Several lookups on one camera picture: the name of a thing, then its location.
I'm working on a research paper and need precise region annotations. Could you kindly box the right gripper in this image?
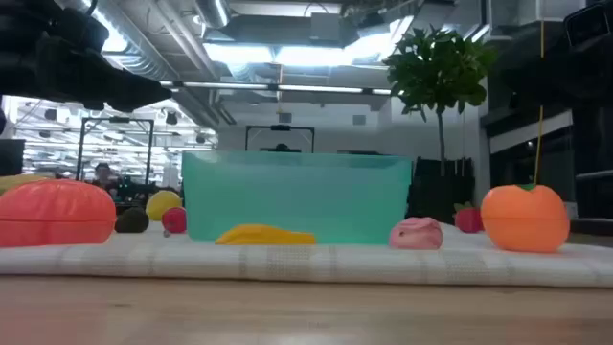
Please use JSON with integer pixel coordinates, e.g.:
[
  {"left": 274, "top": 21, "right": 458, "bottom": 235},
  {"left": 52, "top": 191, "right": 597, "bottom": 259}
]
[{"left": 502, "top": 45, "right": 613, "bottom": 109}]

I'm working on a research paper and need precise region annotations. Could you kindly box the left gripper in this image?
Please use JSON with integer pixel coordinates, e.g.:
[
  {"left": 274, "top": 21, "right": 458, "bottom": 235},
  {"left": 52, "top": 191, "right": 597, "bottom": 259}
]
[{"left": 0, "top": 33, "right": 173, "bottom": 114}]

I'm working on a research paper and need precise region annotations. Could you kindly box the yellow toy lemon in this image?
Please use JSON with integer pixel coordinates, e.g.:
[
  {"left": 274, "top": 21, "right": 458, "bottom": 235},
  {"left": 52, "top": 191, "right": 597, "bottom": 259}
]
[{"left": 145, "top": 190, "right": 184, "bottom": 222}]

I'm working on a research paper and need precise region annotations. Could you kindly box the small black toy fruit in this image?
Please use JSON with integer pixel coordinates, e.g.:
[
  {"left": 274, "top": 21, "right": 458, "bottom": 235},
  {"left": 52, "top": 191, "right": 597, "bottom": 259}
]
[{"left": 114, "top": 206, "right": 150, "bottom": 235}]

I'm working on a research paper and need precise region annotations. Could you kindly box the red toy cherry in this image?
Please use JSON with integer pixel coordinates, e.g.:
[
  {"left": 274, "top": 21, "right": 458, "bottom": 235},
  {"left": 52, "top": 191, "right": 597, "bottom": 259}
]
[{"left": 161, "top": 206, "right": 188, "bottom": 239}]

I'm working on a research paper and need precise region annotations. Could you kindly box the orange toy with green leaf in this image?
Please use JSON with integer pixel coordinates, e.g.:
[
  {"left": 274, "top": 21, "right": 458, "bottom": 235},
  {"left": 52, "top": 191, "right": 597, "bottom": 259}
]
[{"left": 480, "top": 183, "right": 571, "bottom": 254}]

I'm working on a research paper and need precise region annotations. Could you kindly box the yellow toy bell pepper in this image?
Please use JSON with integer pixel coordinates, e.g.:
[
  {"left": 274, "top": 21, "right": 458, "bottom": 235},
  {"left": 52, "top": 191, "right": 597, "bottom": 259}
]
[{"left": 0, "top": 173, "right": 49, "bottom": 196}]

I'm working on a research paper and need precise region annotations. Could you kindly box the red toy strawberry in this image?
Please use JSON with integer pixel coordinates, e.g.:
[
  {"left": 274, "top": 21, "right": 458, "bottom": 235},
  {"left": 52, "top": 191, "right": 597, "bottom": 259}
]
[{"left": 453, "top": 200, "right": 486, "bottom": 235}]

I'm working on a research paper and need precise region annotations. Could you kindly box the pink toy fruit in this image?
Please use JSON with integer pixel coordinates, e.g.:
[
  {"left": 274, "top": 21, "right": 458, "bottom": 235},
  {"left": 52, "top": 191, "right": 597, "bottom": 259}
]
[{"left": 388, "top": 216, "right": 444, "bottom": 251}]

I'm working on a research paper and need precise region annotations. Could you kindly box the person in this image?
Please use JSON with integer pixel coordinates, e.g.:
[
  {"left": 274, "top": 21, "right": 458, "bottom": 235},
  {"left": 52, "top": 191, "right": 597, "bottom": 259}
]
[{"left": 90, "top": 161, "right": 121, "bottom": 200}]

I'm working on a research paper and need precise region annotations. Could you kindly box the black monitor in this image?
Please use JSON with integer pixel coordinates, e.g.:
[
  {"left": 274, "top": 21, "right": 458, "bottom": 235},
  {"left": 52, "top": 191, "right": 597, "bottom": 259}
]
[{"left": 0, "top": 138, "right": 26, "bottom": 177}]

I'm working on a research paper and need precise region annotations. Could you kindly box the round orange toy fruit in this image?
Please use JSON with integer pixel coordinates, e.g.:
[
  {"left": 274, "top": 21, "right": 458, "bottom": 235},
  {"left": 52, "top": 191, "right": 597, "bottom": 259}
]
[{"left": 0, "top": 178, "right": 118, "bottom": 249}]

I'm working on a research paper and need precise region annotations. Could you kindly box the long ceiling light bar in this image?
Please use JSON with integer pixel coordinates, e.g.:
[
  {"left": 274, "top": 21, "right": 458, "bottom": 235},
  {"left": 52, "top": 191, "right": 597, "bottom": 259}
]
[{"left": 160, "top": 80, "right": 393, "bottom": 96}]

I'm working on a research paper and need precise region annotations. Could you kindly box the teal translucent plastic container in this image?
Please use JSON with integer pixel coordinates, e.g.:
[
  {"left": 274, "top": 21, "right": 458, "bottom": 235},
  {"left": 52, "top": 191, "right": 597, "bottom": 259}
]
[{"left": 180, "top": 149, "right": 414, "bottom": 245}]

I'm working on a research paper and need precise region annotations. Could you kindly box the yellow toy banana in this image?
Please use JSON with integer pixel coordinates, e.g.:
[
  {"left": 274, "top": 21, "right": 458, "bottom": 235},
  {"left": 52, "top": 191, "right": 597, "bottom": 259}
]
[{"left": 215, "top": 223, "right": 317, "bottom": 246}]

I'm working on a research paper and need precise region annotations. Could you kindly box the white checked cloth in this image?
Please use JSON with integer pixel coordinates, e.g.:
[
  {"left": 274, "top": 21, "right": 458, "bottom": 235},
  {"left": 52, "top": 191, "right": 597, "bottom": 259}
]
[{"left": 0, "top": 220, "right": 613, "bottom": 288}]

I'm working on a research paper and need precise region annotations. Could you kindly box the black metal frame rig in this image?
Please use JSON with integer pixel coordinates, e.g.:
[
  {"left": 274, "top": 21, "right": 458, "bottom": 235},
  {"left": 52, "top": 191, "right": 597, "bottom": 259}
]
[
  {"left": 244, "top": 125, "right": 316, "bottom": 153},
  {"left": 76, "top": 116, "right": 155, "bottom": 183}
]

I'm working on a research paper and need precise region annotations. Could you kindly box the yellow hanging cord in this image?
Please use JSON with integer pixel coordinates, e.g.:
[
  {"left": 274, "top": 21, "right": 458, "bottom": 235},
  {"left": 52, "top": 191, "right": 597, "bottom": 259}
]
[{"left": 533, "top": 18, "right": 547, "bottom": 186}]

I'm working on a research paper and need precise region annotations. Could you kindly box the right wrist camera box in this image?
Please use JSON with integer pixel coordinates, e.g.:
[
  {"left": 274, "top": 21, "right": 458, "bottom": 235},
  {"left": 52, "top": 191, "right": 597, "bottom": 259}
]
[{"left": 563, "top": 2, "right": 613, "bottom": 49}]

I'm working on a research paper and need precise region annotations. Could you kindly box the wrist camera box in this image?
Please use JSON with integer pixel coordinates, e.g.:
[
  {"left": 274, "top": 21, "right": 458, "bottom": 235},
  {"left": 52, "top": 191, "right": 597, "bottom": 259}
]
[
  {"left": 52, "top": 5, "right": 110, "bottom": 50},
  {"left": 563, "top": 2, "right": 613, "bottom": 49}
]

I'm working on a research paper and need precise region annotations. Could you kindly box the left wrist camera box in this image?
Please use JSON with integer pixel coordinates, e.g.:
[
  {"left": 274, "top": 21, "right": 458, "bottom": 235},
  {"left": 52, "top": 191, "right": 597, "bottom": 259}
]
[{"left": 52, "top": 5, "right": 110, "bottom": 50}]

